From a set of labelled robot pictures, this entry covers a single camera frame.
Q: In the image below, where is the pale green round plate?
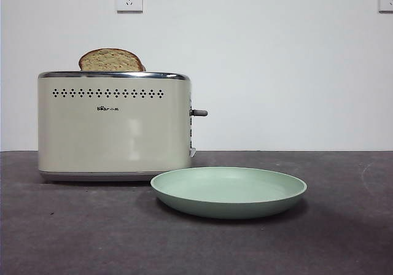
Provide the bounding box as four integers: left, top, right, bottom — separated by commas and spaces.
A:
150, 166, 308, 220

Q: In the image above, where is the cream two-slot toaster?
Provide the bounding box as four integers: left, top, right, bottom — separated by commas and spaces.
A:
37, 71, 209, 183

